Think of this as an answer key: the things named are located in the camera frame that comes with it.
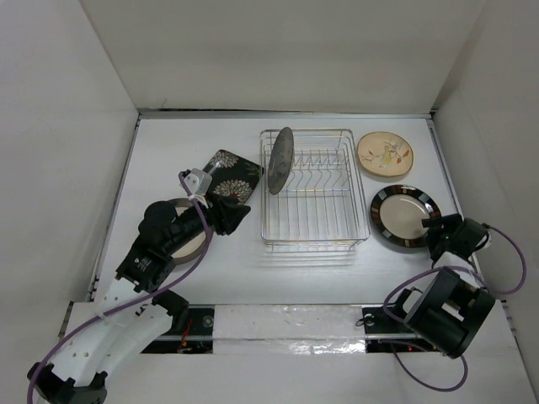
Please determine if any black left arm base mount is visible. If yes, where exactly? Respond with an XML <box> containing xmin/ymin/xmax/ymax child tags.
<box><xmin>143</xmin><ymin>290</ymin><xmax>215</xmax><ymax>354</ymax></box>

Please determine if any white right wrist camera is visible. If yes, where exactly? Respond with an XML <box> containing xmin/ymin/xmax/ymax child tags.
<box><xmin>476</xmin><ymin>223</ymin><xmax>493</xmax><ymax>252</ymax></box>

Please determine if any grey reindeer round plate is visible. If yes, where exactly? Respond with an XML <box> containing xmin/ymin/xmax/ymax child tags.
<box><xmin>268</xmin><ymin>127</ymin><xmax>295</xmax><ymax>195</ymax></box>

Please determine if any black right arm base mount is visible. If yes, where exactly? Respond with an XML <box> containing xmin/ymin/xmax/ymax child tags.
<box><xmin>355</xmin><ymin>305</ymin><xmax>437</xmax><ymax>354</ymax></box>

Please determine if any cream plate black glossy rim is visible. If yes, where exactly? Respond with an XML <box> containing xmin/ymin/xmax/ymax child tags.
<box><xmin>370</xmin><ymin>184</ymin><xmax>441</xmax><ymax>248</ymax></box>

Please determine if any steel wire dish rack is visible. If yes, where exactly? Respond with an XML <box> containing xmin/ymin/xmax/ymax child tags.
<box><xmin>259</xmin><ymin>128</ymin><xmax>371</xmax><ymax>253</ymax></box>

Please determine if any cream plate brown rim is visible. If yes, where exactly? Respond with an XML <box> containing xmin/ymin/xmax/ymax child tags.
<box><xmin>169</xmin><ymin>198</ymin><xmax>205</xmax><ymax>265</ymax></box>

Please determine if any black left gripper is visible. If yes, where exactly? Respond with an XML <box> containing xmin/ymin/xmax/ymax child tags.
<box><xmin>165</xmin><ymin>190</ymin><xmax>249</xmax><ymax>255</ymax></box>

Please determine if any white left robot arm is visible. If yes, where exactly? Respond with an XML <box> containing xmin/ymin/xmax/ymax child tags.
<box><xmin>26</xmin><ymin>194</ymin><xmax>251</xmax><ymax>403</ymax></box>

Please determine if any beige leaf pattern plate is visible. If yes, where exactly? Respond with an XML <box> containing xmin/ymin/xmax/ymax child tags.
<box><xmin>357</xmin><ymin>131</ymin><xmax>414</xmax><ymax>178</ymax></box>

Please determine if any black floral square plate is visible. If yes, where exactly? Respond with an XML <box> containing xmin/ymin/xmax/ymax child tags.
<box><xmin>203</xmin><ymin>149</ymin><xmax>264</xmax><ymax>205</ymax></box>

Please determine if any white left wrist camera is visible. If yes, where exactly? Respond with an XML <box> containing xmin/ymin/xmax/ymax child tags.
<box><xmin>179</xmin><ymin>168</ymin><xmax>212</xmax><ymax>207</ymax></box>

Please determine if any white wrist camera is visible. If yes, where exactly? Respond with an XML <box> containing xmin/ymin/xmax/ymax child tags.
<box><xmin>476</xmin><ymin>223</ymin><xmax>493</xmax><ymax>252</ymax></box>
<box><xmin>179</xmin><ymin>168</ymin><xmax>212</xmax><ymax>207</ymax></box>

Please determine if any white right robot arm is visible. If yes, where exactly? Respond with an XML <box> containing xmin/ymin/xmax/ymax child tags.
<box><xmin>388</xmin><ymin>214</ymin><xmax>494</xmax><ymax>359</ymax></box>

